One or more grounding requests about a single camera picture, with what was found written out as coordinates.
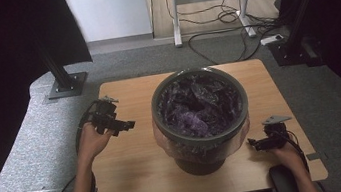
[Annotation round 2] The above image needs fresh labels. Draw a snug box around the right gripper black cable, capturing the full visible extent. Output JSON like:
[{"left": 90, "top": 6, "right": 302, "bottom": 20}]
[{"left": 276, "top": 124, "right": 327, "bottom": 192}]

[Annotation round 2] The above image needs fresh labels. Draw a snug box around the dark grey trash bin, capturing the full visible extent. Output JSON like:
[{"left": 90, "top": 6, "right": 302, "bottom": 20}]
[{"left": 145, "top": 61, "right": 258, "bottom": 182}]

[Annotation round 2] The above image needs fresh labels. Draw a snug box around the white power strip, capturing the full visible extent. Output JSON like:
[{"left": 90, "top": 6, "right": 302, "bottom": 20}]
[{"left": 259, "top": 33, "right": 286, "bottom": 47}]

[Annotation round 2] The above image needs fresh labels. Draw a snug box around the grey tape piece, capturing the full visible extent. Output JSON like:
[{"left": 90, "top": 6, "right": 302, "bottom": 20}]
[{"left": 305, "top": 151, "right": 329, "bottom": 163}]

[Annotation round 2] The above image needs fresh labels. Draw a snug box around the grey bin rim ring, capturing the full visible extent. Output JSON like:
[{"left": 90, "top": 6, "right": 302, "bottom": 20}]
[{"left": 145, "top": 61, "right": 254, "bottom": 150}]

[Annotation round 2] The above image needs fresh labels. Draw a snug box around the black floor cable loop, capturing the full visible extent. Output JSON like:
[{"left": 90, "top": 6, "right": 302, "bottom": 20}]
[{"left": 186, "top": 21, "right": 288, "bottom": 69}]

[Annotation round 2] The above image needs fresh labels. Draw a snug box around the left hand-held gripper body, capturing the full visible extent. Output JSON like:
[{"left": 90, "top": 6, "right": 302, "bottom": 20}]
[{"left": 82, "top": 93, "right": 124, "bottom": 138}]

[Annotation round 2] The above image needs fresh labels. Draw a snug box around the black metal stand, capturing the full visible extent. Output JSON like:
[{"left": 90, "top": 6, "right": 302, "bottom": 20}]
[
  {"left": 260, "top": 0, "right": 341, "bottom": 74},
  {"left": 34, "top": 37, "right": 92, "bottom": 102}
]

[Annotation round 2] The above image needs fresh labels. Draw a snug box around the tangle of black cables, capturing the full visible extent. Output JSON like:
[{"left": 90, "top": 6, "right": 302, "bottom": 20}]
[{"left": 165, "top": 0, "right": 286, "bottom": 41}]

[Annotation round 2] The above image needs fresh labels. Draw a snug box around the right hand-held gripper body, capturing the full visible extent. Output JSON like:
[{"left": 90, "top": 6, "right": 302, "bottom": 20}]
[{"left": 259, "top": 112, "right": 297, "bottom": 152}]

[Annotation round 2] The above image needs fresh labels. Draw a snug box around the person's left hand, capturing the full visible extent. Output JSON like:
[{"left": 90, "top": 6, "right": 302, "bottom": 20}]
[{"left": 72, "top": 118, "right": 119, "bottom": 164}]

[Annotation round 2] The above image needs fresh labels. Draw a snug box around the black chair armrest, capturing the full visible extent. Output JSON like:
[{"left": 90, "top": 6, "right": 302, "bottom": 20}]
[{"left": 267, "top": 162, "right": 300, "bottom": 192}]

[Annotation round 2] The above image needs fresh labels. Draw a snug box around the person's right hand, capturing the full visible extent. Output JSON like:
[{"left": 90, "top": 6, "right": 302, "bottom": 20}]
[{"left": 267, "top": 139, "right": 306, "bottom": 178}]

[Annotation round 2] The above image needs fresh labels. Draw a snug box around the purple plastic trash bag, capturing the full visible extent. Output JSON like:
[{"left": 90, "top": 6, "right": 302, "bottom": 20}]
[{"left": 145, "top": 65, "right": 257, "bottom": 173}]

